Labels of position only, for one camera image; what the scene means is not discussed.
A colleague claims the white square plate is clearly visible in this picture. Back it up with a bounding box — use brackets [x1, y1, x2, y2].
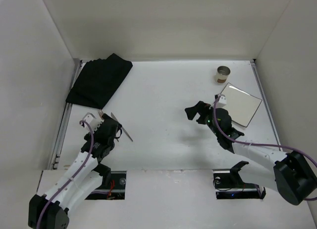
[221, 83, 262, 128]

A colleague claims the metal cup with cork band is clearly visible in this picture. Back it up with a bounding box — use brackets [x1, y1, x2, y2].
[214, 66, 231, 84]

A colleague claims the black cloth placemat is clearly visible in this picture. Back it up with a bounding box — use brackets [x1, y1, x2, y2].
[66, 53, 133, 109]

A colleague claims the copper fork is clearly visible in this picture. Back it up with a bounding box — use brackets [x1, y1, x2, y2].
[98, 110, 104, 120]

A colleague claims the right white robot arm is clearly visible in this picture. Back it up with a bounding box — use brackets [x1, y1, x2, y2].
[185, 94, 317, 205]

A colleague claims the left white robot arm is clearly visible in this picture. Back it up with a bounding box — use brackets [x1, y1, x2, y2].
[28, 113, 122, 229]

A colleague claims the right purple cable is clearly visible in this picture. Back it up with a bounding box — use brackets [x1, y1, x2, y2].
[212, 96, 317, 201]

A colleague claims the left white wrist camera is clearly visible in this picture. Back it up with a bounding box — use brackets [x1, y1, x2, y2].
[80, 112, 101, 131]

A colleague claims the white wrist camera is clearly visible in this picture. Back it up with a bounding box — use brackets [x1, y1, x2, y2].
[80, 112, 101, 131]
[213, 94, 227, 108]

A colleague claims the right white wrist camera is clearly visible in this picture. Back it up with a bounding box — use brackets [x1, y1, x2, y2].
[213, 94, 227, 108]

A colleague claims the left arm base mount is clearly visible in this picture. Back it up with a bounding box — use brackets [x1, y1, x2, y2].
[86, 171, 127, 200]

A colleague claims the left aluminium rail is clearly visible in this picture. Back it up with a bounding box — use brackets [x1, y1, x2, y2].
[47, 58, 82, 170]

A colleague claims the aluminium rail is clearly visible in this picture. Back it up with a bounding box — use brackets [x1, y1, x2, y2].
[250, 59, 280, 144]
[47, 58, 82, 170]

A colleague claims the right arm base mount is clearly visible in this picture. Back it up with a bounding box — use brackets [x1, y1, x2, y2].
[212, 170, 266, 200]

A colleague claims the right aluminium rail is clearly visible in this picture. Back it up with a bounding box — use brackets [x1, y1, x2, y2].
[250, 59, 280, 144]

